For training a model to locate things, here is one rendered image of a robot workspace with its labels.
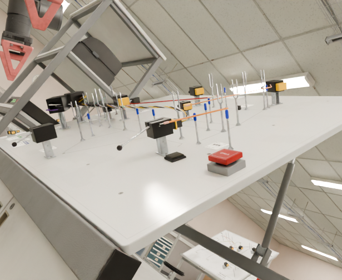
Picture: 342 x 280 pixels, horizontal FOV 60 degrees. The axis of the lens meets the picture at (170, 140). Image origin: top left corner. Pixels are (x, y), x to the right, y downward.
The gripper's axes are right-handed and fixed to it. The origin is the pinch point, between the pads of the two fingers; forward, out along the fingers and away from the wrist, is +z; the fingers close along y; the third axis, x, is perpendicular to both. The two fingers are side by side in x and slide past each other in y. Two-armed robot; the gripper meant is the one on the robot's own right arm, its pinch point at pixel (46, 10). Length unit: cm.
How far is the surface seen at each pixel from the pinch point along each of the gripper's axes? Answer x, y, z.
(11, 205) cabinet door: -4, 55, 35
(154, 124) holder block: -30.4, 27.7, 8.5
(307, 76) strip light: -297, 172, -84
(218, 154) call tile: -36.0, 9.8, 14.0
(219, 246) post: -66, 39, 45
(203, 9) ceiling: -194, 244, -150
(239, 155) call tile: -38.9, 6.9, 13.6
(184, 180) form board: -30.2, 12.4, 19.8
